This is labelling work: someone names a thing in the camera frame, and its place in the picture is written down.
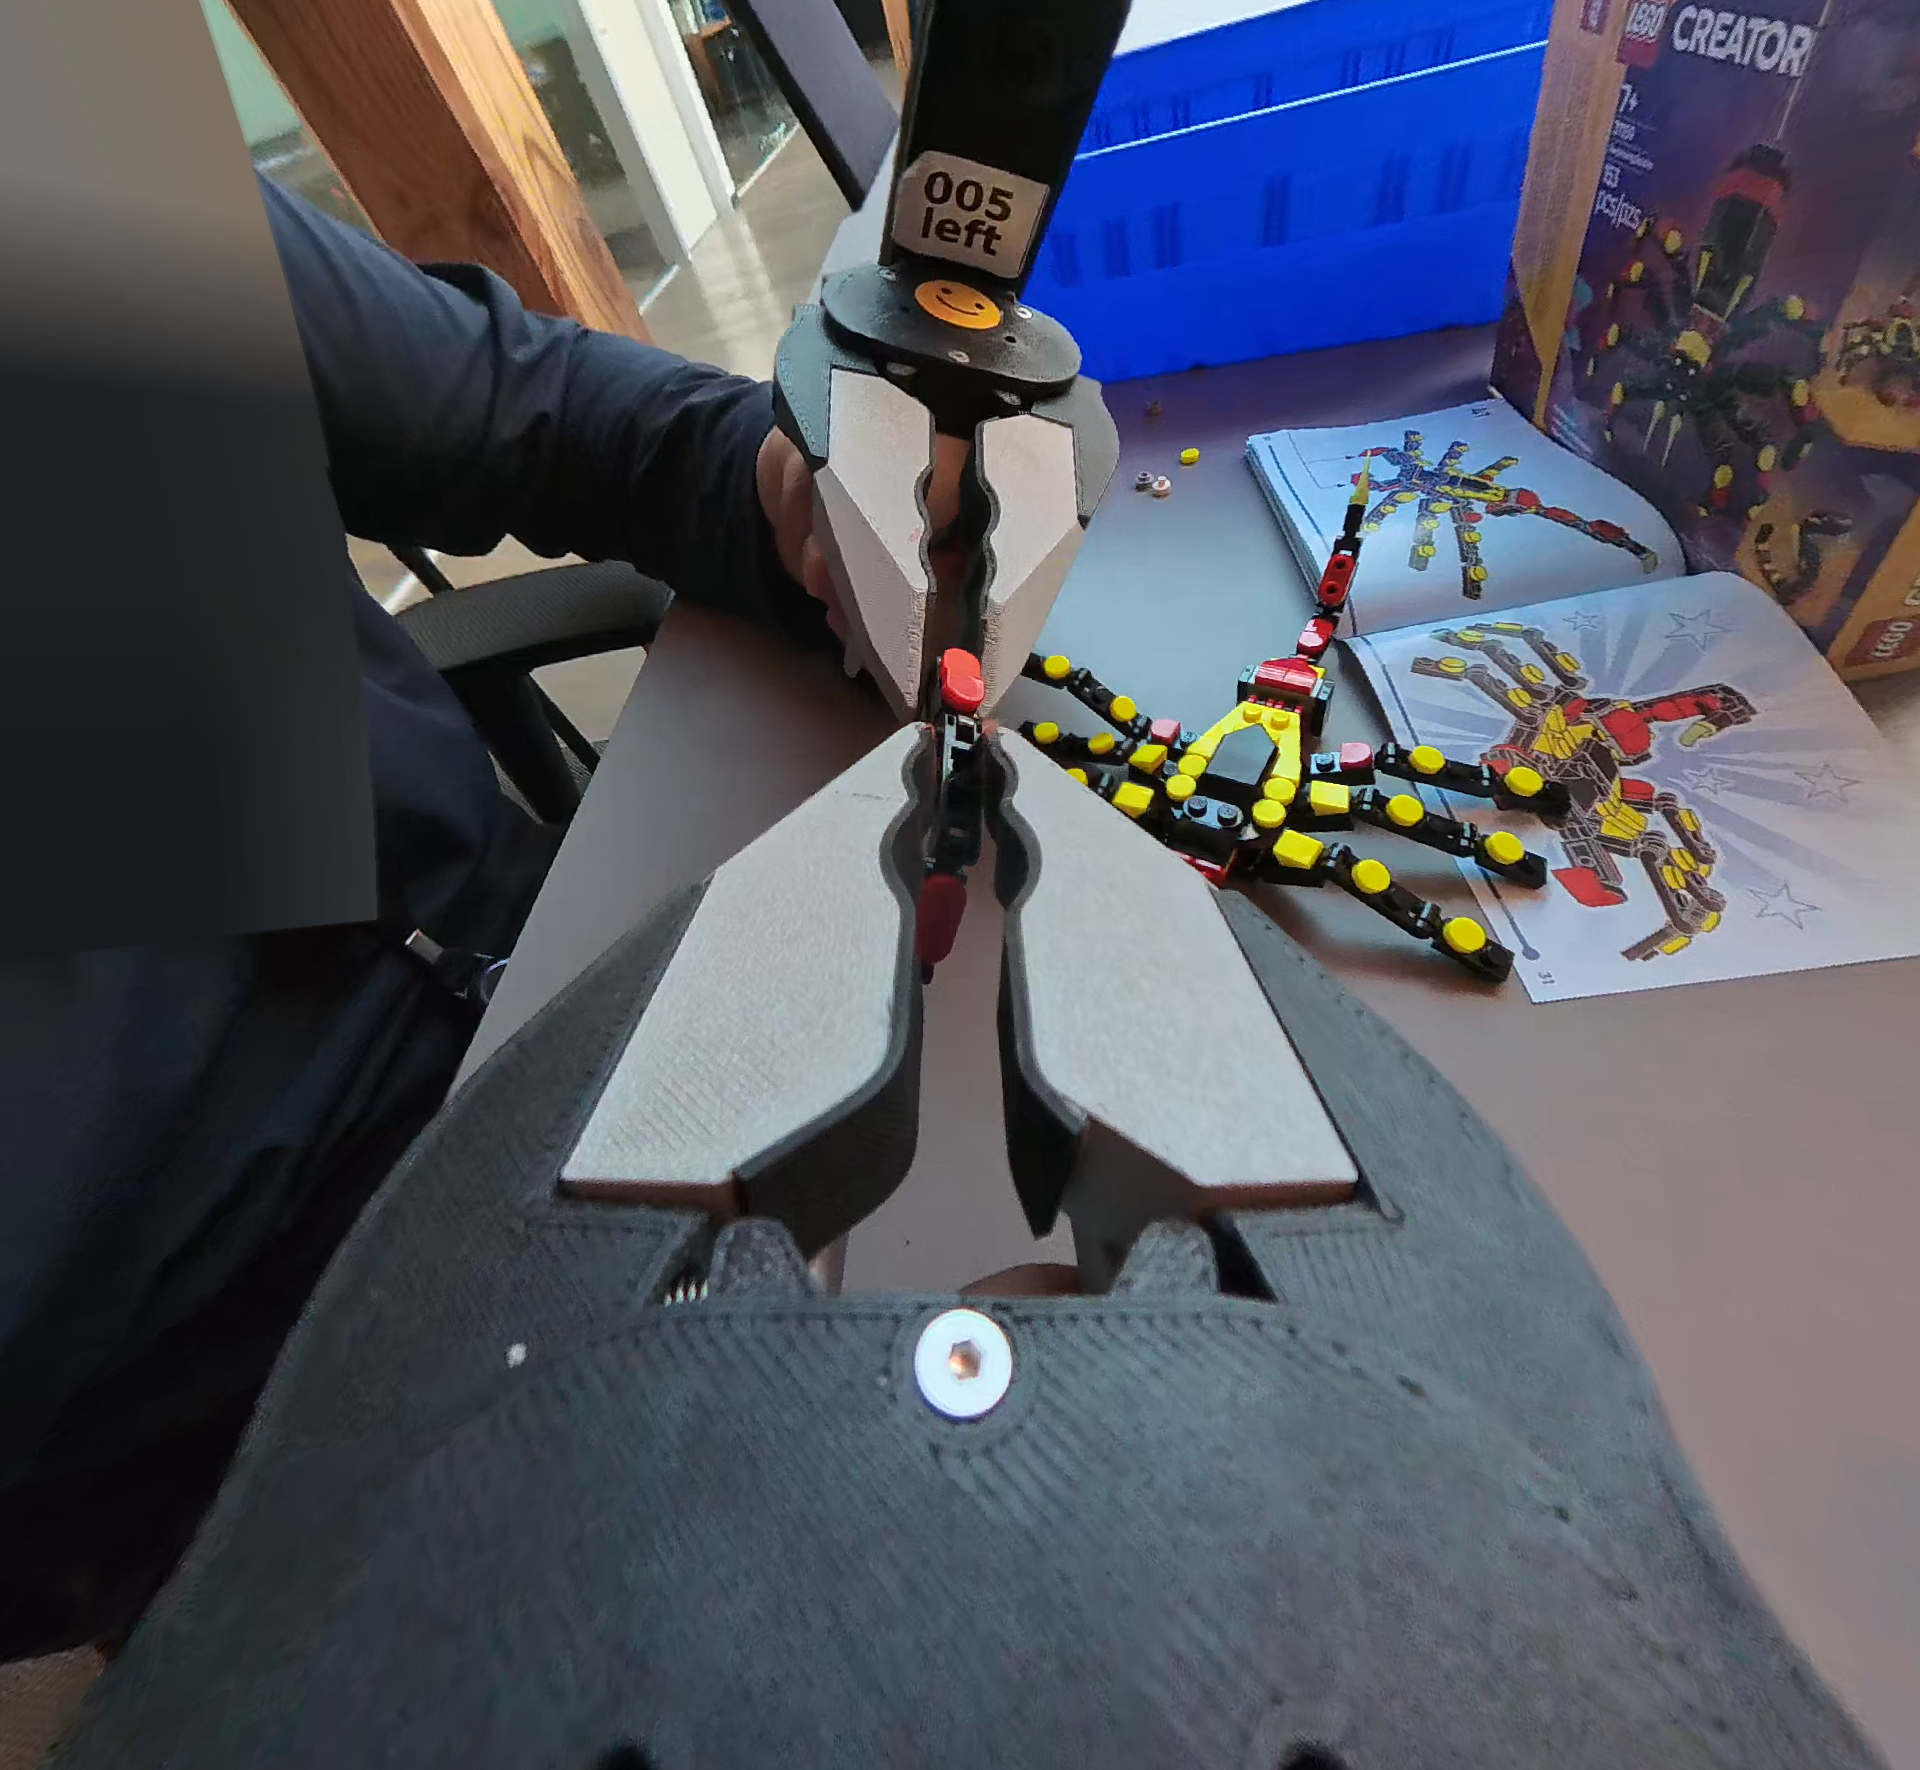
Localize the black desk chair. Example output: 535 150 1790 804
348 540 679 828

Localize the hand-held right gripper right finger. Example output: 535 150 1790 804
982 731 1363 1297

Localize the person's left hand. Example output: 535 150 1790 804
749 425 858 672

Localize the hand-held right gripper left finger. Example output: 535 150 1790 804
557 725 930 1252

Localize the wooden post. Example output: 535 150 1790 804
150 0 649 338

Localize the blue storage bin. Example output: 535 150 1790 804
1027 38 1547 386
1080 0 1568 153

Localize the black red brick leg segment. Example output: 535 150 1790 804
912 650 994 982

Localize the black high-back chair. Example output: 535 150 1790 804
663 0 902 213

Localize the yellow purple toy set box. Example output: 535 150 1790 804
1492 0 1920 685

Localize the large spider instruction booklet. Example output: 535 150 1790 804
1244 397 1920 1005

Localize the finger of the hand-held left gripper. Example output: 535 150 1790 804
807 369 946 725
959 416 1084 699

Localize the black yellow brick spider model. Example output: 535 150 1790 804
1021 471 1554 982

